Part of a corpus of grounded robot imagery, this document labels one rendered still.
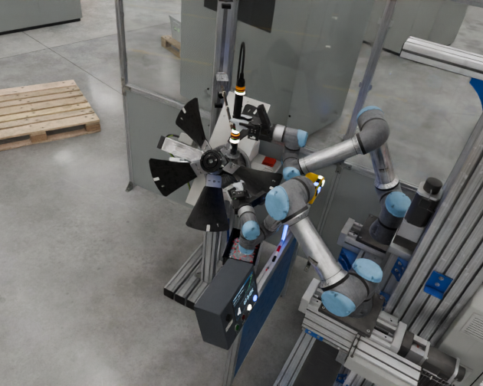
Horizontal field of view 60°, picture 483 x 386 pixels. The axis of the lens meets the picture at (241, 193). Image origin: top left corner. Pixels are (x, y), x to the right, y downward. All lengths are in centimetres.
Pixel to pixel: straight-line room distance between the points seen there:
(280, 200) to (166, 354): 156
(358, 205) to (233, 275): 148
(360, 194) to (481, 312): 124
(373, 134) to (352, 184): 100
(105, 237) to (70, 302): 62
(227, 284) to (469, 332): 96
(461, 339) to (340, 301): 58
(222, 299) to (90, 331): 159
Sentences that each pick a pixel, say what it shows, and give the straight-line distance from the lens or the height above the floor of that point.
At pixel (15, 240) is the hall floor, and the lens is 359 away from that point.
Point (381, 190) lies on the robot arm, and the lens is 214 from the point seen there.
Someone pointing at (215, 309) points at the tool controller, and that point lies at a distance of 146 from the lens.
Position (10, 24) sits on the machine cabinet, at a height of 14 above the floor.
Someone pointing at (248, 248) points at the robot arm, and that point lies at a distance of 189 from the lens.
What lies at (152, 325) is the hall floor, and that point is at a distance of 291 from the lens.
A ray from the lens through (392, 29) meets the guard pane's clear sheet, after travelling 238.
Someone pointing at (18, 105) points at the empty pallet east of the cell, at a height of 13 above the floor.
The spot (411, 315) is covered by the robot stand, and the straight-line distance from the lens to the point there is 200.
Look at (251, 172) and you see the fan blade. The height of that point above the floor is 119.
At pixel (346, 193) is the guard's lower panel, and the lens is 283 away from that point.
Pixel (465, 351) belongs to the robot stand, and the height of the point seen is 99.
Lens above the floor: 245
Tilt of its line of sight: 39 degrees down
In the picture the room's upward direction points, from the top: 8 degrees clockwise
